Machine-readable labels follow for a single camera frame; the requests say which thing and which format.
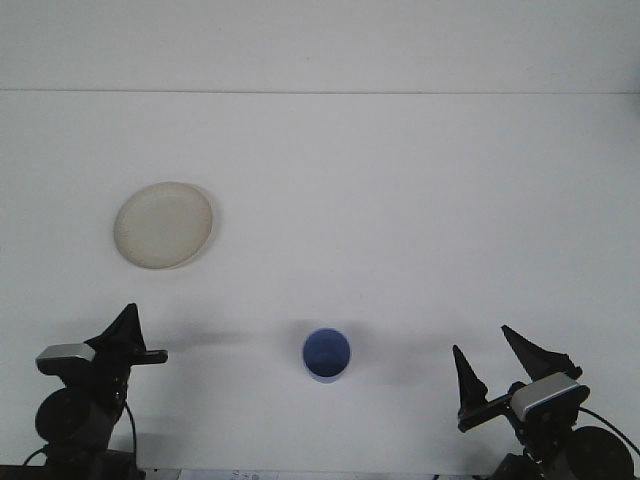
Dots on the pale blue cup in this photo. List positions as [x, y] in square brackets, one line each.
[326, 356]

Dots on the pale round plate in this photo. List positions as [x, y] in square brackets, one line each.
[162, 225]

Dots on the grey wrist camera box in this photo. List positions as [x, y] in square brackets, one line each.
[547, 392]
[65, 356]

